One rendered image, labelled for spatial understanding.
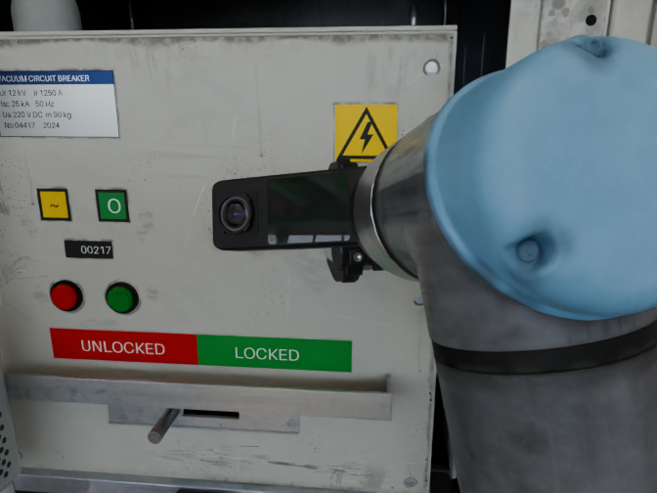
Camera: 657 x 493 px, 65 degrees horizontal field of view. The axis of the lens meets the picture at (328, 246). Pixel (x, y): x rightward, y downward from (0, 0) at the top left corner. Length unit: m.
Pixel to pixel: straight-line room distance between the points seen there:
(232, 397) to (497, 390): 0.39
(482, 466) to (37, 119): 0.49
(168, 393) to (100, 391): 0.07
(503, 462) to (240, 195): 0.22
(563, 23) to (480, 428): 0.34
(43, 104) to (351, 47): 0.29
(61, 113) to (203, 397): 0.30
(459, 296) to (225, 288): 0.38
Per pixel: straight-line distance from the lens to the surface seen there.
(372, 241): 0.24
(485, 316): 0.16
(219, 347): 0.55
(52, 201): 0.57
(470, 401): 0.18
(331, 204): 0.30
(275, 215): 0.31
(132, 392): 0.56
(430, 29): 0.48
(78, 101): 0.55
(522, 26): 0.45
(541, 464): 0.17
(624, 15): 0.47
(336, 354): 0.53
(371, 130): 0.47
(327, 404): 0.51
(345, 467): 0.60
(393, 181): 0.20
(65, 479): 0.70
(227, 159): 0.49
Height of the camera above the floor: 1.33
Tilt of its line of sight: 15 degrees down
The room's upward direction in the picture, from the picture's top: straight up
